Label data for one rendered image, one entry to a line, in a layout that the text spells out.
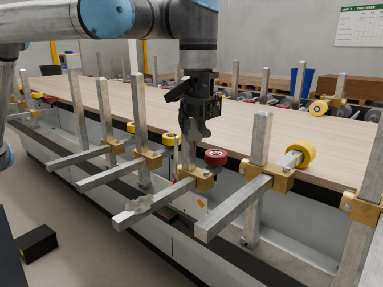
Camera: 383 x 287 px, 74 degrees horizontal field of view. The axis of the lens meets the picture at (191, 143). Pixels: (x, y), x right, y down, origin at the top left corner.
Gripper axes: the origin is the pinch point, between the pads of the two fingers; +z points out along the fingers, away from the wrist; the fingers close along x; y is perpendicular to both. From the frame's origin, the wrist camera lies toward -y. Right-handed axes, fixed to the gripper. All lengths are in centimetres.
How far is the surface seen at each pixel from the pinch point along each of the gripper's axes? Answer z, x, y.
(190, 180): 14.5, 3.4, -3.7
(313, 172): 10.4, 27.2, 25.2
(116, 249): 101, 15, -80
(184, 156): 8.6, 6.2, -8.6
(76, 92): -3, 6, -83
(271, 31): -60, 742, -355
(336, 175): 10.4, 29.7, 31.1
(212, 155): 9.9, 15.4, -4.2
